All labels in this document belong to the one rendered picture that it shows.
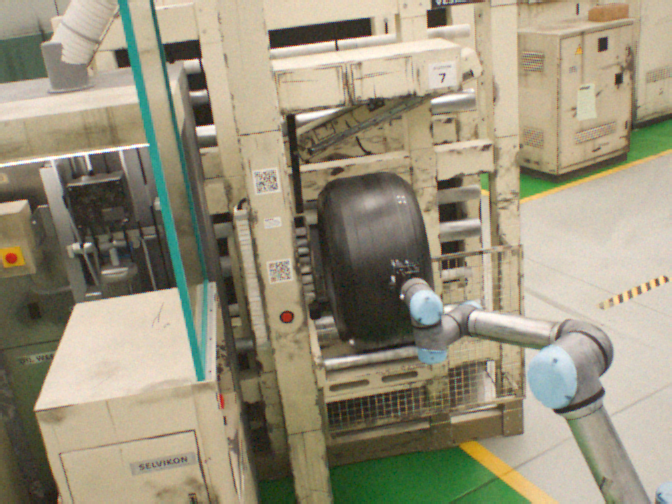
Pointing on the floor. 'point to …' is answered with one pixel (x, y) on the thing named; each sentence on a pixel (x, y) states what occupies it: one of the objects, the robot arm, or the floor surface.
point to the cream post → (275, 240)
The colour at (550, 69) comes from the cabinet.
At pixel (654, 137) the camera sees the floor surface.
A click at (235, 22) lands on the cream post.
